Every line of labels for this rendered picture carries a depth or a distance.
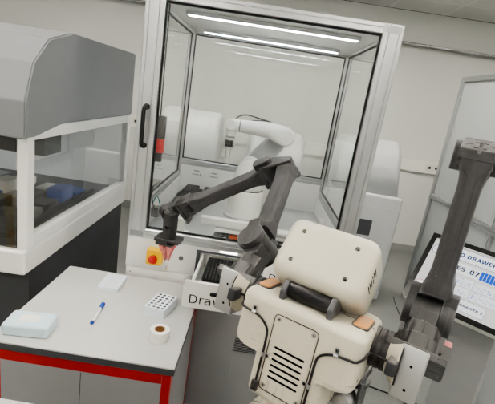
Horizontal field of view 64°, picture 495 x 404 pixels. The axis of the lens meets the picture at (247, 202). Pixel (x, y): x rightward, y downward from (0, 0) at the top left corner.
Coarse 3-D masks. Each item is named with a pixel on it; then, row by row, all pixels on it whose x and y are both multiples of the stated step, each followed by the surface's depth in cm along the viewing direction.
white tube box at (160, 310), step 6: (156, 294) 164; (162, 294) 165; (150, 300) 159; (156, 300) 160; (162, 300) 160; (174, 300) 162; (144, 306) 155; (150, 306) 154; (156, 306) 155; (162, 306) 156; (168, 306) 157; (174, 306) 163; (144, 312) 155; (150, 312) 154; (156, 312) 154; (162, 312) 153; (168, 312) 158; (162, 318) 154
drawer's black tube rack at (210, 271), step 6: (210, 258) 183; (216, 258) 183; (210, 264) 176; (216, 264) 177; (228, 264) 179; (210, 270) 170; (216, 270) 171; (204, 276) 165; (210, 276) 165; (216, 276) 165; (210, 282) 166; (216, 282) 166
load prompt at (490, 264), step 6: (462, 252) 160; (468, 252) 159; (462, 258) 159; (468, 258) 158; (474, 258) 157; (480, 258) 156; (486, 258) 155; (474, 264) 156; (480, 264) 155; (486, 264) 154; (492, 264) 153; (492, 270) 152
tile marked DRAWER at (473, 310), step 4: (464, 300) 151; (460, 304) 150; (464, 304) 150; (468, 304) 149; (472, 304) 149; (460, 308) 150; (464, 308) 149; (468, 308) 148; (472, 308) 148; (476, 308) 147; (480, 308) 147; (464, 312) 148; (468, 312) 148; (472, 312) 147; (476, 312) 147; (480, 312) 146; (484, 312) 145; (472, 316) 146; (476, 316) 146; (480, 316) 145
